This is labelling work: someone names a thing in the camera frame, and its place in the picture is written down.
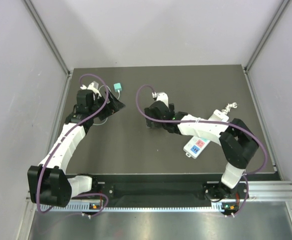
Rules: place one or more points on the aluminium rail right front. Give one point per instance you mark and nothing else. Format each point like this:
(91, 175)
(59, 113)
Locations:
(270, 191)

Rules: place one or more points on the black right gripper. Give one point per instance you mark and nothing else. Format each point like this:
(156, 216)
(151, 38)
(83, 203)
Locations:
(148, 113)

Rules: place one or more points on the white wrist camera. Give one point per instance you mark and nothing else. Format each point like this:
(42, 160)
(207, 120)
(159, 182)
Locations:
(161, 96)
(93, 86)

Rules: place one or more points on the aluminium frame post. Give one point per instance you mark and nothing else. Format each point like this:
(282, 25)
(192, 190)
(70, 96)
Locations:
(30, 7)
(267, 34)

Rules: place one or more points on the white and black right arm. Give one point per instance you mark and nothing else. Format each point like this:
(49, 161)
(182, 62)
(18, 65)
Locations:
(239, 145)

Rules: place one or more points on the aluminium frame post right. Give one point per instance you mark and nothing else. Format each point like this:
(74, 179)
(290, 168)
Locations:
(267, 34)

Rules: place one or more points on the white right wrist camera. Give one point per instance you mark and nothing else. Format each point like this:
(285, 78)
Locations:
(161, 96)

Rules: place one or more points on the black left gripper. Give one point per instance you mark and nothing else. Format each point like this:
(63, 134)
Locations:
(112, 107)

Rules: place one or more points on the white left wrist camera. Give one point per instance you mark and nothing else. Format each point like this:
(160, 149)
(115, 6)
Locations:
(93, 86)

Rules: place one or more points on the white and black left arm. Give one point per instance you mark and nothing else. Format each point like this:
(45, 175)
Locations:
(48, 183)

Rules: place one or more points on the teal charger plug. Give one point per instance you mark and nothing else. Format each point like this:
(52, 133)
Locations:
(117, 87)

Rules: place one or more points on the white power strip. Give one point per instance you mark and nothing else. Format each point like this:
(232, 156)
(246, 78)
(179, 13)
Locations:
(194, 147)

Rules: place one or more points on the aluminium frame post left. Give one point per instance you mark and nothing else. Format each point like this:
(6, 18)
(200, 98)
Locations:
(30, 7)

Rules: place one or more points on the slotted grey cable duct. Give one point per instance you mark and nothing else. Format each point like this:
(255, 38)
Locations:
(94, 205)

